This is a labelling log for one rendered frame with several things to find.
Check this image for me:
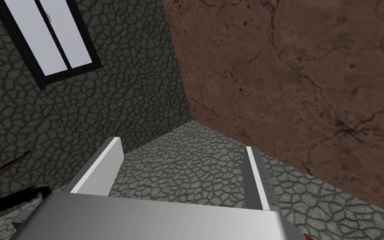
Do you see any brown wooden stick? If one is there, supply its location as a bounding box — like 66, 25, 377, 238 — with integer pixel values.
0, 150, 32, 186

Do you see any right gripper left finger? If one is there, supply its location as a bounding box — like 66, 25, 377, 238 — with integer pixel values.
62, 136, 125, 197

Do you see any black rod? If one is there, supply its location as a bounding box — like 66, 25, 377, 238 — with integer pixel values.
0, 186, 52, 220

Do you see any black framed window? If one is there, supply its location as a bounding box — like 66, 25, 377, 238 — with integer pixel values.
0, 0, 103, 90

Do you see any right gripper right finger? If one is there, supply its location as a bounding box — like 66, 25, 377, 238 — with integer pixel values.
242, 146, 280, 212

